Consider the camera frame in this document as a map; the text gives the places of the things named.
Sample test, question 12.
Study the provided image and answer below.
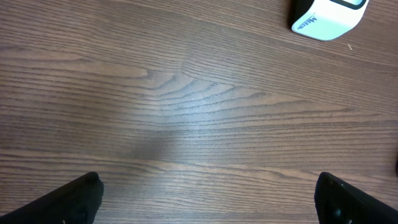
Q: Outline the white barcode scanner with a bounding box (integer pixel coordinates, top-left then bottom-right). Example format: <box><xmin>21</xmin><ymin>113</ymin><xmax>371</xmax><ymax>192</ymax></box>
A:
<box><xmin>291</xmin><ymin>0</ymin><xmax>369</xmax><ymax>41</ymax></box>

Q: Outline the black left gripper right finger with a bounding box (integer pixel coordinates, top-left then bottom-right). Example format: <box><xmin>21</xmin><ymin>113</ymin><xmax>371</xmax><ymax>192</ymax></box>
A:
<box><xmin>314</xmin><ymin>172</ymin><xmax>397</xmax><ymax>224</ymax></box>

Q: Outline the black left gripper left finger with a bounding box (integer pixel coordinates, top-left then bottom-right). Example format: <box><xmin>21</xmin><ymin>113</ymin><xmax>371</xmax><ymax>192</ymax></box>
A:
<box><xmin>1</xmin><ymin>172</ymin><xmax>104</xmax><ymax>224</ymax></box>

